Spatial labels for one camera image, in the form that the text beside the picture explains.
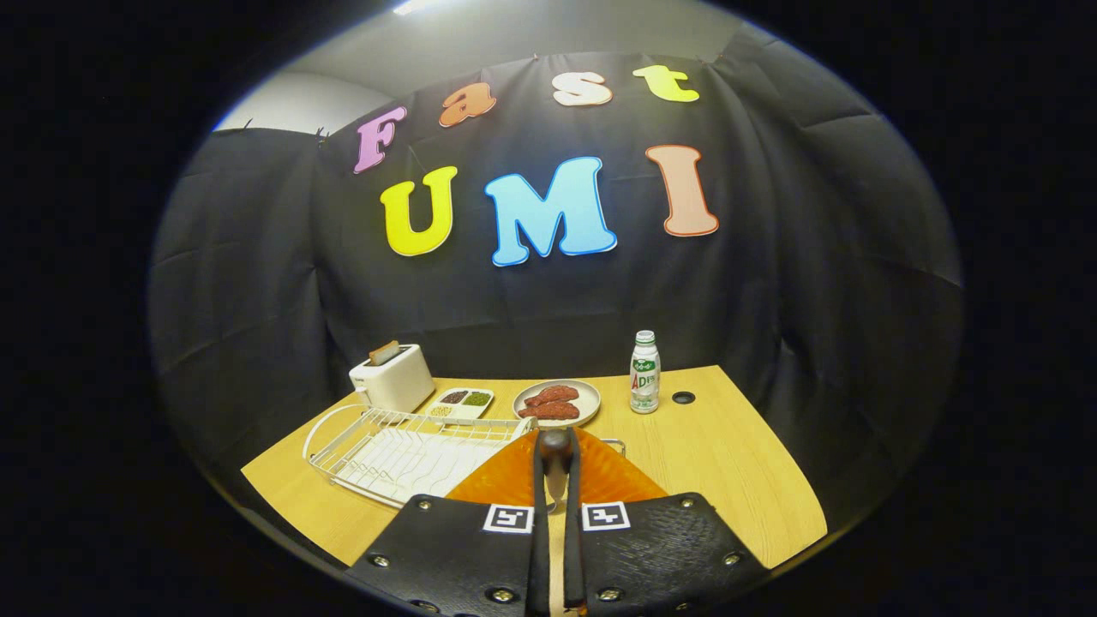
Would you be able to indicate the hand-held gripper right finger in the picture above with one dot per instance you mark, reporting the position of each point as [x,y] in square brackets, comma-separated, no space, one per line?
[660,557]

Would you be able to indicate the white drink bottle green cap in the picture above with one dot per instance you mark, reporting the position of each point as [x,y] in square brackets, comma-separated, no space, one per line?
[644,377]

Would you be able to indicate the brown toast slice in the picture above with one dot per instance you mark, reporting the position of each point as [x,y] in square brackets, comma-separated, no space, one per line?
[384,352]

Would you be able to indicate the beige round plate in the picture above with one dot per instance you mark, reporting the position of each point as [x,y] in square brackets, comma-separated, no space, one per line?
[588,403]

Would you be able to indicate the white drip tray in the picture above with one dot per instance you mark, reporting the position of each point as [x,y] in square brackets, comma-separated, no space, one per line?
[411,463]

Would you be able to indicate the red meat piece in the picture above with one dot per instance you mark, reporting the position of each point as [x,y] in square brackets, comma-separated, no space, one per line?
[553,395]
[548,411]

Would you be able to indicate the black backdrop cloth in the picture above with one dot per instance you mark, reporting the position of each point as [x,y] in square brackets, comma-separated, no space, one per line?
[771,300]

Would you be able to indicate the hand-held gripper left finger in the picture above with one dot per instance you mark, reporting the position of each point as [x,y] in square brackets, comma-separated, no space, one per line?
[454,557]

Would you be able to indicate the white toaster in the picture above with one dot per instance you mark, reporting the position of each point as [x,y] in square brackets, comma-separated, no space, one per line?
[394,381]

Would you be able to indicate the white divided tray with beans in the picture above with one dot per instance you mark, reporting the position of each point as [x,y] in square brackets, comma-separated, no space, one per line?
[467,411]

